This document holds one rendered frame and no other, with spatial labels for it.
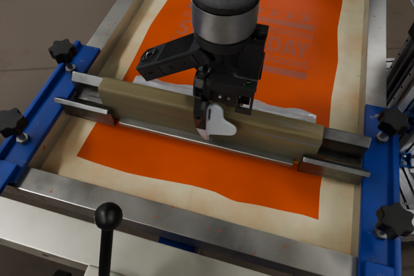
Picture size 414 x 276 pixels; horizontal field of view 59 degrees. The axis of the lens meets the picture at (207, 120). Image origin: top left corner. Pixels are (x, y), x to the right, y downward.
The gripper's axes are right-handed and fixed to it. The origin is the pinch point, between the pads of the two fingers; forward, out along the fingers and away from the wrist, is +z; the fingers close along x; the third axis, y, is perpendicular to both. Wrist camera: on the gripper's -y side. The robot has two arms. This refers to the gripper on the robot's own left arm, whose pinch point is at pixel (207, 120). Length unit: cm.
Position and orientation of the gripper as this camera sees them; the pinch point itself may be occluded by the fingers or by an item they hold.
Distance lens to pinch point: 59.3
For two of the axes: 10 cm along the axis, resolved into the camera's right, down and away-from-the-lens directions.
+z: 0.0, 5.8, 8.1
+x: 2.7, -7.8, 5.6
